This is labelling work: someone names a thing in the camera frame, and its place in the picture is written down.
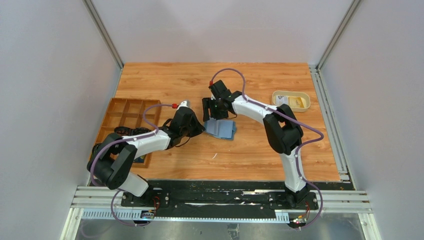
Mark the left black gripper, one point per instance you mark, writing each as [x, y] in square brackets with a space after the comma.
[191, 125]

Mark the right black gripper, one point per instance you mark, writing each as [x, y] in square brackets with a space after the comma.
[215, 108]

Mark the blue card holder wallet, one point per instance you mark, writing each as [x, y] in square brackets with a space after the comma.
[221, 129]

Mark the gold VIP card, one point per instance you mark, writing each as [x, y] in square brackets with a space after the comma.
[296, 102]

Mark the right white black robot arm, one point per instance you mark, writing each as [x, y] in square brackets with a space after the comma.
[284, 135]

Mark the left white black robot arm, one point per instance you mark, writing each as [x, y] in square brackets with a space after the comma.
[111, 163]

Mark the card lying in tray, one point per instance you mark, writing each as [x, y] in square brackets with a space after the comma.
[282, 99]

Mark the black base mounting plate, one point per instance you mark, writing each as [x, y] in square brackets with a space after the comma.
[217, 199]

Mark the wooden compartment tray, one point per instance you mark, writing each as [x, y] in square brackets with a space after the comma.
[125, 117]

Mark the cream oval plastic tray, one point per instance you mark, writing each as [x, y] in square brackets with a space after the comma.
[304, 96]

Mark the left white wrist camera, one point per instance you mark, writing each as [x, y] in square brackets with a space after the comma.
[184, 104]

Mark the left aluminium corner post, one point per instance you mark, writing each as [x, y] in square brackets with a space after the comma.
[98, 22]

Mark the aluminium corner post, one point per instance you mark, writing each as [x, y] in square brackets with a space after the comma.
[351, 10]
[98, 22]

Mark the right aluminium corner post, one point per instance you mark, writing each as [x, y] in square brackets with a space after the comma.
[351, 10]

